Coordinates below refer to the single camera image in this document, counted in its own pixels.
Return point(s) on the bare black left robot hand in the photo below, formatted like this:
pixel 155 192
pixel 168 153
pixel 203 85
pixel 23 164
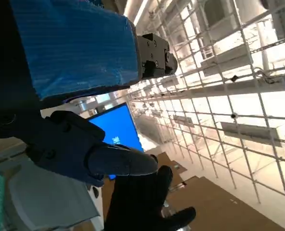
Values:
pixel 72 48

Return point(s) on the ceiling light panel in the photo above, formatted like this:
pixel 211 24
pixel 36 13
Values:
pixel 250 134
pixel 226 60

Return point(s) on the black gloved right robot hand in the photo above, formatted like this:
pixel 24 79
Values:
pixel 137 207

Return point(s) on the brown cardboard box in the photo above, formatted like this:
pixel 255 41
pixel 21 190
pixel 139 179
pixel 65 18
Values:
pixel 171 166
pixel 224 209

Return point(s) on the white ceiling grid frame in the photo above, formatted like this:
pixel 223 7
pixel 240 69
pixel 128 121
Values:
pixel 217 108

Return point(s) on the grey office chair on casters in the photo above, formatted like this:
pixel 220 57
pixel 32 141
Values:
pixel 48 202

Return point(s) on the blue computer monitor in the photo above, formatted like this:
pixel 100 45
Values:
pixel 123 127

